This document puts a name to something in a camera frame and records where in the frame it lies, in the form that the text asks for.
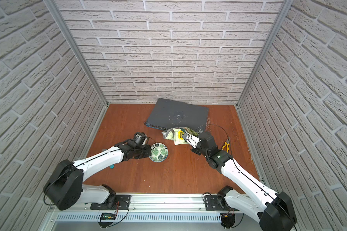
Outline green leaf pattern bowl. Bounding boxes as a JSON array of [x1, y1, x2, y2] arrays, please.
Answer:
[[149, 143, 169, 163]]

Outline round black connector box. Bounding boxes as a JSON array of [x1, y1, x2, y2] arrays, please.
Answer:
[[220, 213, 236, 229]]

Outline small green circuit board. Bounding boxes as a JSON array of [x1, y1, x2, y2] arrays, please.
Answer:
[[100, 213, 116, 220]]

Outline aluminium corner post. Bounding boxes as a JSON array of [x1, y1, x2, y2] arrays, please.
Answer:
[[44, 0, 109, 108], [236, 0, 293, 110]]

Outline yellow handled pliers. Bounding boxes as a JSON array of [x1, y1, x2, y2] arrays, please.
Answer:
[[222, 138, 230, 153]]

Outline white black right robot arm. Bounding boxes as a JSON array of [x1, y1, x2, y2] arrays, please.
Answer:
[[183, 132, 297, 231]]

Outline green oats bag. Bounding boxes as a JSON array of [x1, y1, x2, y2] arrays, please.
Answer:
[[162, 127, 199, 145]]

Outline aluminium corner post left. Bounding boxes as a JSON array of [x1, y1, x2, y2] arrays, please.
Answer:
[[44, 0, 109, 108]]

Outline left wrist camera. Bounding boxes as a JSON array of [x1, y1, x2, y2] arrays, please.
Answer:
[[133, 132, 148, 145]]

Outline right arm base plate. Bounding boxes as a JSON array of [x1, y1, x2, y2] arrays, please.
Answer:
[[202, 193, 231, 211]]

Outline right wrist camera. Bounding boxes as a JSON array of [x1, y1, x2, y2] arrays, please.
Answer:
[[182, 132, 200, 148]]

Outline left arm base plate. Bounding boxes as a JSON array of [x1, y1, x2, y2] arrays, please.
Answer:
[[90, 194, 132, 210]]

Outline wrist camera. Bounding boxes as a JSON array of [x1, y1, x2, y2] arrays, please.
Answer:
[[133, 132, 148, 145], [182, 132, 200, 148]]

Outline grey blue network switch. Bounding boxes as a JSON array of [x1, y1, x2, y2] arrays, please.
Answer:
[[144, 98, 209, 131]]

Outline aluminium front rail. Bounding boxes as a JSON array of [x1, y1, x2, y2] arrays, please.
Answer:
[[64, 191, 266, 215]]

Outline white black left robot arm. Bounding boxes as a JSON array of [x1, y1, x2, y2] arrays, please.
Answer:
[[43, 134, 151, 211]]

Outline aluminium corner post right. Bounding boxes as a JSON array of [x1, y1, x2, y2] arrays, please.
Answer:
[[236, 0, 293, 110]]

